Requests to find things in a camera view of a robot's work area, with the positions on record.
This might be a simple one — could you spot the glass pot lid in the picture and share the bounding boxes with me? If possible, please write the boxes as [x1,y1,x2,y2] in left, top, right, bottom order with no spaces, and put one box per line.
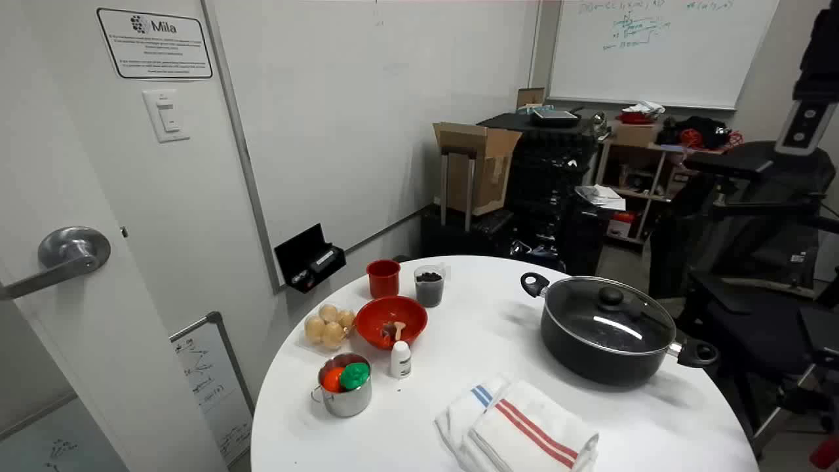
[542,275,678,358]

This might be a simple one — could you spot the black cooking pot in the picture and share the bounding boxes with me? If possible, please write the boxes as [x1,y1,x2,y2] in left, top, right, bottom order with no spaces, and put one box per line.
[518,270,721,388]

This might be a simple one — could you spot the clear measuring cup dark contents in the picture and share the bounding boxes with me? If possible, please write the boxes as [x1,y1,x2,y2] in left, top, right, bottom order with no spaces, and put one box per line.
[411,266,447,310]

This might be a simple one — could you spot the red plastic cup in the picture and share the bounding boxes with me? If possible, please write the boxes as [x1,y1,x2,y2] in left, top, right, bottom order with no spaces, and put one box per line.
[364,257,403,302]

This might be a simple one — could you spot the brown cardboard box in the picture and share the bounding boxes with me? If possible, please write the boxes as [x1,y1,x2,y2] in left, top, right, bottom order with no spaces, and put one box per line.
[429,122,525,220]

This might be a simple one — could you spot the red plastic bowl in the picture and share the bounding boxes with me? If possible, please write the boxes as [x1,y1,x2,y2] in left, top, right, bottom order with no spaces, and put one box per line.
[352,295,429,354]

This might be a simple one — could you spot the open black case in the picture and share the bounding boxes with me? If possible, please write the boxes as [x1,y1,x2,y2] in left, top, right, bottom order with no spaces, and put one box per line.
[273,220,349,297]

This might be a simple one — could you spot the small white bottle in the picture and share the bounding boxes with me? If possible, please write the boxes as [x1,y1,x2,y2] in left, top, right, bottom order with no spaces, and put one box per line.
[387,338,413,381]

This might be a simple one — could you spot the black cabinet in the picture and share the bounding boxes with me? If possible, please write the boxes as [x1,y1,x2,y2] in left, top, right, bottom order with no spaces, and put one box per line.
[478,111,609,259]

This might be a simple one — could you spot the green ball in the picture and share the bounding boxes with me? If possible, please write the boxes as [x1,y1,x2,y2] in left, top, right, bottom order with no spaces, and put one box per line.
[337,360,375,394]

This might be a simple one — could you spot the orange ball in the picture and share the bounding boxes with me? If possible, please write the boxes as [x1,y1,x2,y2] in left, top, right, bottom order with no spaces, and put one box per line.
[316,361,345,397]

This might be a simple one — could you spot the gray device on cabinet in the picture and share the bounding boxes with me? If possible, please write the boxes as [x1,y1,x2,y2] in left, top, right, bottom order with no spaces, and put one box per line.
[527,102,581,128]

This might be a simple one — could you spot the metal cup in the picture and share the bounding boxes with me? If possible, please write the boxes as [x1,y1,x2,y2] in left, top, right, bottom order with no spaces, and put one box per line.
[308,352,375,419]

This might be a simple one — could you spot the white towel blue stripes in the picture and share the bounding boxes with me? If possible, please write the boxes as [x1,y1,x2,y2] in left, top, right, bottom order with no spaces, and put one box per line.
[433,376,508,472]

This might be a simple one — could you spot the white plastic bag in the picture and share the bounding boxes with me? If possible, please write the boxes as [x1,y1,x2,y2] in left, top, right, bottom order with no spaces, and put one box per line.
[576,182,630,216]

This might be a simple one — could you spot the white towel red stripes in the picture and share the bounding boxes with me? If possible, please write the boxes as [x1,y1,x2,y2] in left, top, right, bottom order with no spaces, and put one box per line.
[466,377,602,472]

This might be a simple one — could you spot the wooden shelf unit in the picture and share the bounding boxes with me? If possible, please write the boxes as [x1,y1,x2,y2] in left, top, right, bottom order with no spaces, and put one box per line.
[594,128,702,247]

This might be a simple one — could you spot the small leaning whiteboard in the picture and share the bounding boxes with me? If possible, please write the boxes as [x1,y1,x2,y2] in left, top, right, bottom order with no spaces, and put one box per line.
[167,310,257,466]

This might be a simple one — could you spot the black bag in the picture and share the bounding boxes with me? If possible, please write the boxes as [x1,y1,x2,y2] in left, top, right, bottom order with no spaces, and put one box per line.
[652,114,735,152]

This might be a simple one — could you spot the black metal stand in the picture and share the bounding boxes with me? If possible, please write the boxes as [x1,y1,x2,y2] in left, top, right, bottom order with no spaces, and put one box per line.
[649,139,839,457]

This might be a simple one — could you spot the red plastic part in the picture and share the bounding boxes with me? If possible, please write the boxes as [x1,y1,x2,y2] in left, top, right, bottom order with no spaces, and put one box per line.
[807,430,839,472]

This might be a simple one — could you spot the white light switch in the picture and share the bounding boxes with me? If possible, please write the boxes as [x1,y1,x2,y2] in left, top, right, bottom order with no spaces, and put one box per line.
[141,86,192,146]

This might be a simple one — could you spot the large wall whiteboard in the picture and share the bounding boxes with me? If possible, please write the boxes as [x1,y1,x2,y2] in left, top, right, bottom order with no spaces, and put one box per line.
[548,0,782,114]

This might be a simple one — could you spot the white Mila wall sign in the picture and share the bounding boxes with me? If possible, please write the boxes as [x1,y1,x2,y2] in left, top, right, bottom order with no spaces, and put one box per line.
[93,5,215,82]

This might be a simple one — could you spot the silver door lever handle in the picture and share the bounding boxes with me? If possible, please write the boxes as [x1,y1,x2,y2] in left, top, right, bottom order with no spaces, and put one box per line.
[0,224,112,304]

